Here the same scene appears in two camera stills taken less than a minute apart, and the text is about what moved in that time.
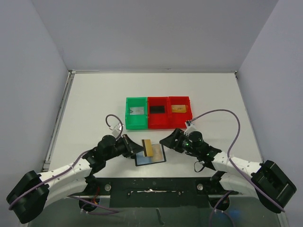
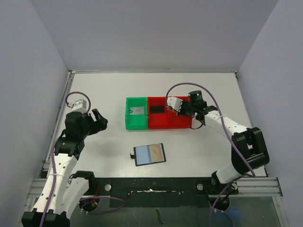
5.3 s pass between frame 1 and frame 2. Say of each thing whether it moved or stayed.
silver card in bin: stayed
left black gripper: moved
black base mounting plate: stayed
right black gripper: moved
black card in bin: stayed
